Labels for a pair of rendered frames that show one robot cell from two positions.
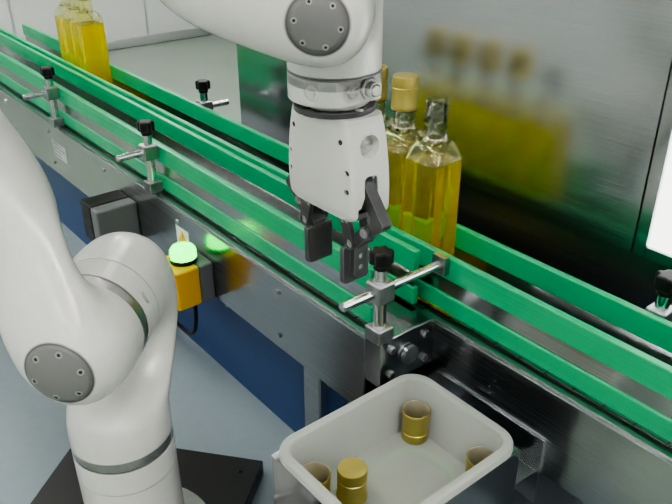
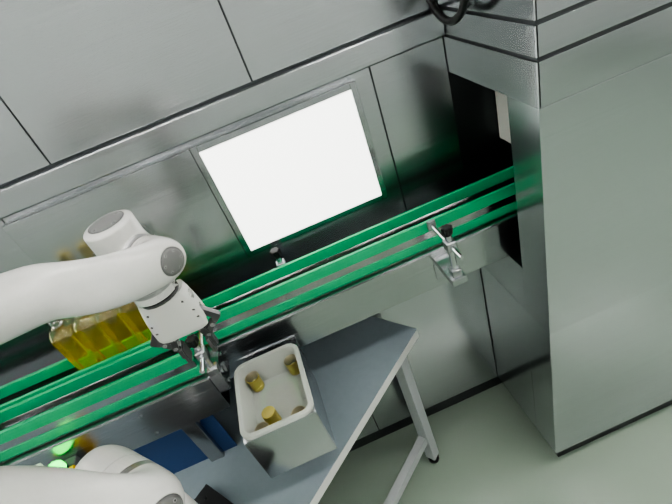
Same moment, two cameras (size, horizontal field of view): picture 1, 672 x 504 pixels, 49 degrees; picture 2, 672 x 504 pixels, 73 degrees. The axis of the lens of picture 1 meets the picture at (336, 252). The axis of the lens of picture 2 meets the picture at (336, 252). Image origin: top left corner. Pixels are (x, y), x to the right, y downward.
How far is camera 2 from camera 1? 0.45 m
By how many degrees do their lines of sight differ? 46
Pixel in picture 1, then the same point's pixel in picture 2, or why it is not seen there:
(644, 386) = (306, 285)
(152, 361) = not seen: hidden behind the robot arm
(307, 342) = (177, 416)
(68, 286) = (131, 480)
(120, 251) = (103, 460)
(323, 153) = (176, 312)
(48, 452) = not seen: outside the picture
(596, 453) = (312, 319)
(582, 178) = (208, 249)
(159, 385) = not seen: hidden behind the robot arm
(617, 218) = (233, 251)
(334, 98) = (170, 287)
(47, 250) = (103, 481)
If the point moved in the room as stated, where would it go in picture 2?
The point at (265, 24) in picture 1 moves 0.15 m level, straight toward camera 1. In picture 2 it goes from (156, 277) to (237, 275)
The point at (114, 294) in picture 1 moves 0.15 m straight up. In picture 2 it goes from (138, 466) to (85, 419)
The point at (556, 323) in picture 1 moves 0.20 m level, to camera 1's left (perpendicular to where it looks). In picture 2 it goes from (264, 297) to (221, 360)
